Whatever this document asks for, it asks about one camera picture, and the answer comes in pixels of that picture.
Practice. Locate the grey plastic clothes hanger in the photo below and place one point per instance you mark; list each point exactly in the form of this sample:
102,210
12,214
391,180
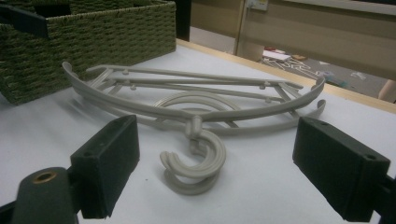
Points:
186,75
214,152
190,188

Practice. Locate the green woven basket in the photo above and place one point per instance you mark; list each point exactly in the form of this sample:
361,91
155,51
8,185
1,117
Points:
109,40

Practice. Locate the beige wooden desk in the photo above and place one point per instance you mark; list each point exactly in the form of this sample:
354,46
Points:
311,34

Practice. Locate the black stand post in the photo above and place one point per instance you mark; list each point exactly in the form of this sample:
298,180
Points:
183,18

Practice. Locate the clear plastic bag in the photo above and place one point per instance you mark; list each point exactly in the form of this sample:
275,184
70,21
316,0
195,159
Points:
358,75

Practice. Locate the white table cover sheet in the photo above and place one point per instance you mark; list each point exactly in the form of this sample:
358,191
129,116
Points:
258,174

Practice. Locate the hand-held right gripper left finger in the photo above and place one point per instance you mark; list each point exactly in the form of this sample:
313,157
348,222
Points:
106,161

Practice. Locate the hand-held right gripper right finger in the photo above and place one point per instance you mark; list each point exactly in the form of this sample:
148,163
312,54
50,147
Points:
339,168

